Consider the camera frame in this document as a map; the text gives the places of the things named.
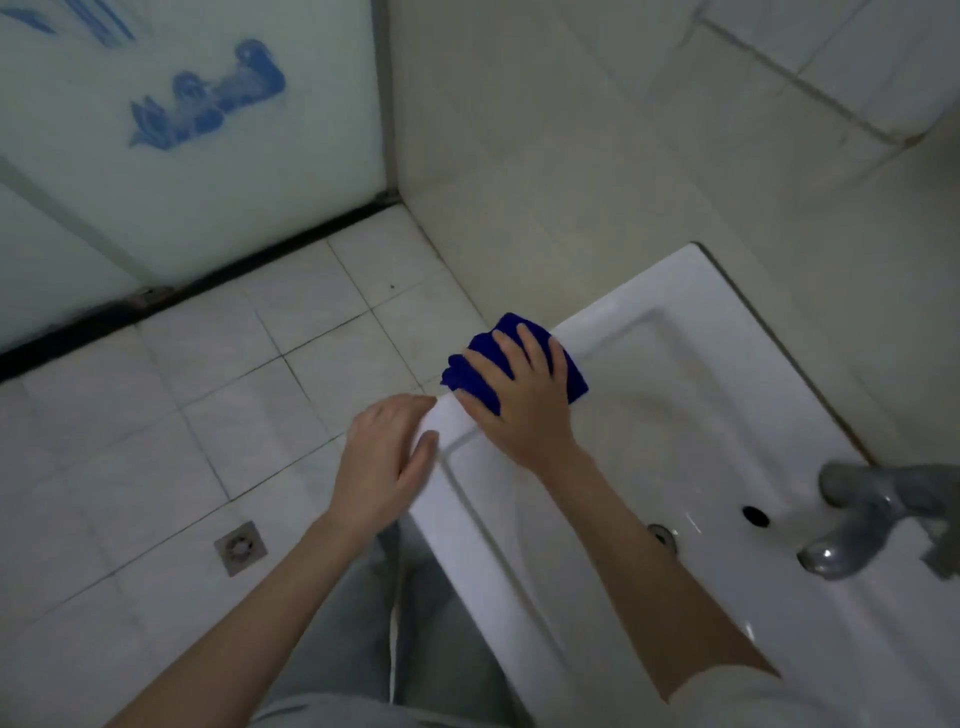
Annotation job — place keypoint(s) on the metal floor drain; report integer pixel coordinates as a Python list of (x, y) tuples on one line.
[(240, 549)]

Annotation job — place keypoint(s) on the person's right hand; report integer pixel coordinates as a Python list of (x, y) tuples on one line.
[(532, 420)]

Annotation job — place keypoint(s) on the small blue cleaning cloth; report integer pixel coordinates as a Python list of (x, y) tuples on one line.
[(480, 352)]

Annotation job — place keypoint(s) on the chrome faucet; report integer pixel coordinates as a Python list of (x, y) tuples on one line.
[(862, 525)]

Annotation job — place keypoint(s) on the metal sink drain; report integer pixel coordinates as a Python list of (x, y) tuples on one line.
[(666, 536)]

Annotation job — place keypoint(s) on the frosted glass partition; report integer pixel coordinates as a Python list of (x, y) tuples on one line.
[(187, 187)]

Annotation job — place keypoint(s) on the person's left hand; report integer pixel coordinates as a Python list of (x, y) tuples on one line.
[(375, 465)]

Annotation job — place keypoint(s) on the person's right forearm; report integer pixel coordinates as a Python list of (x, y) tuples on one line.
[(660, 585)]

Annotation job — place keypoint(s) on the white ceramic sink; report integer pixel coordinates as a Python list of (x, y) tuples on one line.
[(712, 390)]

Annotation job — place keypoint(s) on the person's left forearm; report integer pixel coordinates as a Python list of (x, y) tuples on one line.
[(240, 645)]

